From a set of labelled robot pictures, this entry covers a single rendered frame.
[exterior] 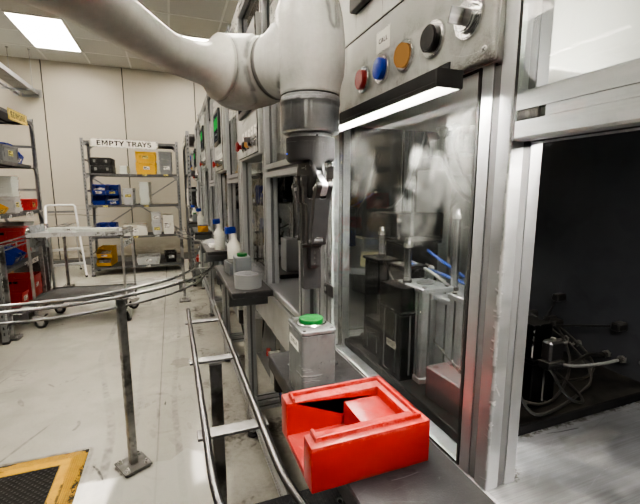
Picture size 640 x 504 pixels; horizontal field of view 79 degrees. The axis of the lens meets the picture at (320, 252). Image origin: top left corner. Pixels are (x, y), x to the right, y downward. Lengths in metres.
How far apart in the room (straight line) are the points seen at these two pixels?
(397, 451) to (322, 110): 0.46
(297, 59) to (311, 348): 0.42
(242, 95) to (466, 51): 0.36
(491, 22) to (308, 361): 0.49
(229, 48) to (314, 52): 0.15
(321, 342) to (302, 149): 0.30
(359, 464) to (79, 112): 7.58
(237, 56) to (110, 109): 7.13
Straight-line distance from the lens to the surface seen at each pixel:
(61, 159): 7.81
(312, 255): 0.61
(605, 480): 0.62
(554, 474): 0.60
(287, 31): 0.62
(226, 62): 0.68
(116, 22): 0.53
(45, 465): 2.37
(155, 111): 7.74
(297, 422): 0.57
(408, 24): 0.60
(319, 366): 0.64
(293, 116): 0.59
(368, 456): 0.51
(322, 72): 0.60
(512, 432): 0.53
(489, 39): 0.47
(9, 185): 4.77
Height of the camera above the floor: 1.24
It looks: 9 degrees down
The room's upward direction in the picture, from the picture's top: straight up
